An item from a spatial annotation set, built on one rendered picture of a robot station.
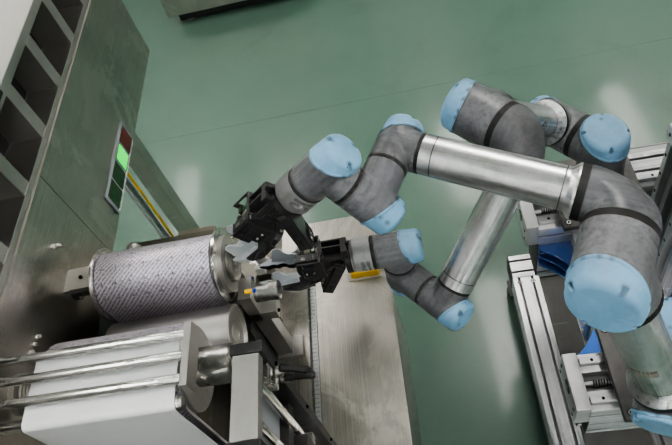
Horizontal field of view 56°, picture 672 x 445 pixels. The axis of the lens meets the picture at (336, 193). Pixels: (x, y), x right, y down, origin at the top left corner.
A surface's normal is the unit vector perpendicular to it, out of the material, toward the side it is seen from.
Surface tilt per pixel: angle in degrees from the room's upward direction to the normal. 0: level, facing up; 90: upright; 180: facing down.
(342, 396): 0
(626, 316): 83
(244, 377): 0
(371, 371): 0
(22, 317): 90
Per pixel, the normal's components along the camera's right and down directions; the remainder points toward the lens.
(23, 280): 0.98, -0.18
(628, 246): -0.02, -0.55
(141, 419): 0.07, 0.78
